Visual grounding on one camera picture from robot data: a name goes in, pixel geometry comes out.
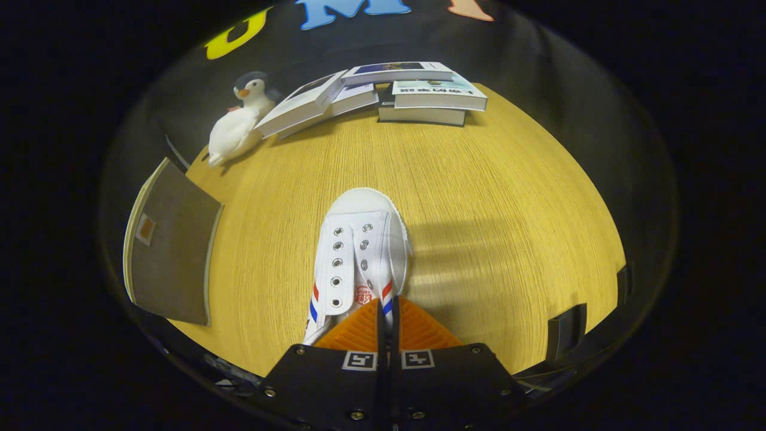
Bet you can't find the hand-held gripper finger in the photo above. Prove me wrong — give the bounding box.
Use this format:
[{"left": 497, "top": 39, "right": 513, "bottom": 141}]
[
  {"left": 391, "top": 296, "right": 528, "bottom": 431},
  {"left": 256, "top": 298, "right": 394, "bottom": 431}
]

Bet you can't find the white striped canvas shoe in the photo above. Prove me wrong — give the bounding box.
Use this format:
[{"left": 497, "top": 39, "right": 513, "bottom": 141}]
[{"left": 302, "top": 187, "right": 414, "bottom": 348}]

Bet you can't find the grey fabric storage box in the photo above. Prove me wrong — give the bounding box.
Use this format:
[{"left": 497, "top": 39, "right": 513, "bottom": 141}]
[{"left": 123, "top": 157, "right": 224, "bottom": 327}]

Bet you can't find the grey book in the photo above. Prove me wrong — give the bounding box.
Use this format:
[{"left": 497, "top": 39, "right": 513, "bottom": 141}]
[{"left": 377, "top": 101, "right": 467, "bottom": 127}]

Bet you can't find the plain white book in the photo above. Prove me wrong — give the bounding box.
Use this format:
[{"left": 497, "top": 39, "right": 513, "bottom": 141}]
[{"left": 275, "top": 83, "right": 381, "bottom": 139}]

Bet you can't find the white book with portrait cover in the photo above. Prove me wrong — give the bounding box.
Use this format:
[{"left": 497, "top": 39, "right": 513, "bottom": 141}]
[{"left": 253, "top": 70, "right": 349, "bottom": 139}]

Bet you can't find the white plush toy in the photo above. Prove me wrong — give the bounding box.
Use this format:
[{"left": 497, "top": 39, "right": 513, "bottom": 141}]
[{"left": 206, "top": 107, "right": 264, "bottom": 167}]

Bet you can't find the book with blue picture cover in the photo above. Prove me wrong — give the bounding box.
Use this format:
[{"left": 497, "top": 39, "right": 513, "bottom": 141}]
[{"left": 341, "top": 61, "right": 455, "bottom": 86}]

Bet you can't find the penguin plush toy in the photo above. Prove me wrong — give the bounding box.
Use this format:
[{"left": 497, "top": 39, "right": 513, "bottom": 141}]
[{"left": 227, "top": 71, "right": 282, "bottom": 117}]

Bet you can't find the black bracket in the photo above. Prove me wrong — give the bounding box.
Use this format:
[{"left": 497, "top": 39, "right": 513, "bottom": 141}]
[
  {"left": 546, "top": 303, "right": 588, "bottom": 362},
  {"left": 615, "top": 263, "right": 635, "bottom": 307}
]

